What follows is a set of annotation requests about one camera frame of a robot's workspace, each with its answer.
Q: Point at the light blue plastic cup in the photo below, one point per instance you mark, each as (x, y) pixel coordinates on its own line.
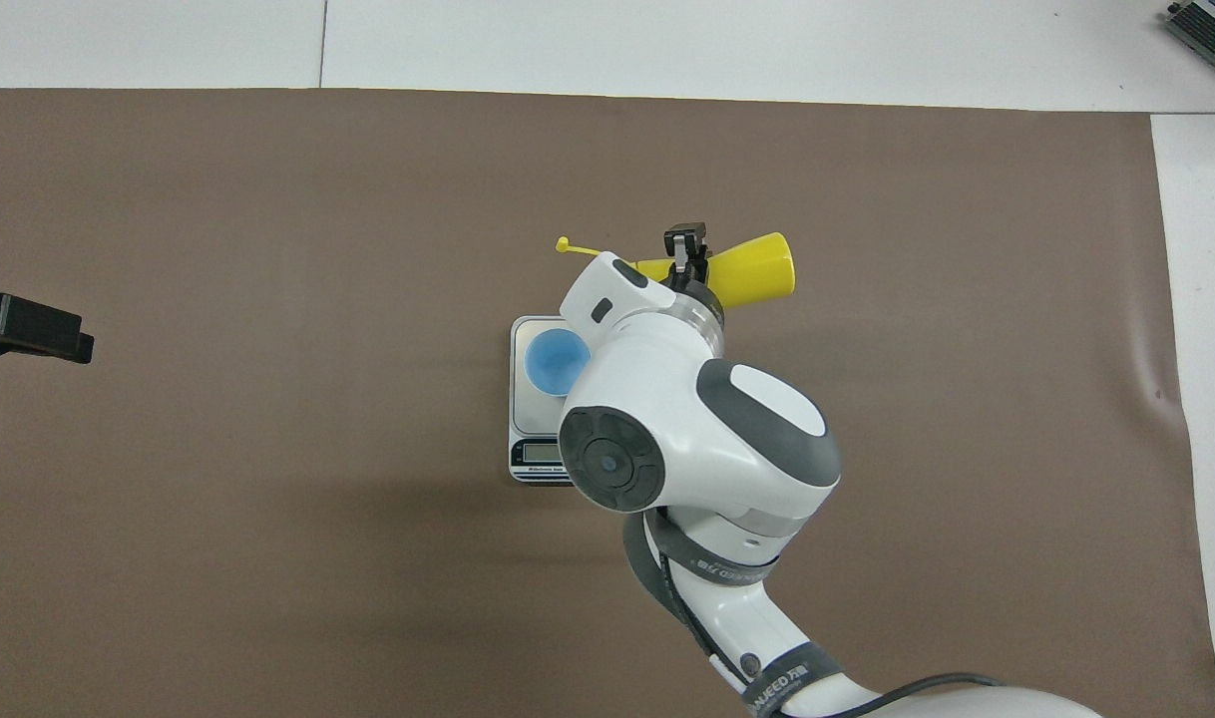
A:
(553, 361)

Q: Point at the brown table mat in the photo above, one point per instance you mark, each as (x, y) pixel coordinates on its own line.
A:
(268, 548)

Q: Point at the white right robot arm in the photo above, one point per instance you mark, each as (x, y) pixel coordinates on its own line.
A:
(667, 399)

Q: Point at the yellow squeeze bottle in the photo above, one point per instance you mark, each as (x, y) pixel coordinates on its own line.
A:
(752, 274)

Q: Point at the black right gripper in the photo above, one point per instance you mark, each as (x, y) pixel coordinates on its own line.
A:
(692, 282)

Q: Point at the silver digital kitchen scale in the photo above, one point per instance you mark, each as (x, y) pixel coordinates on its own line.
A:
(528, 419)

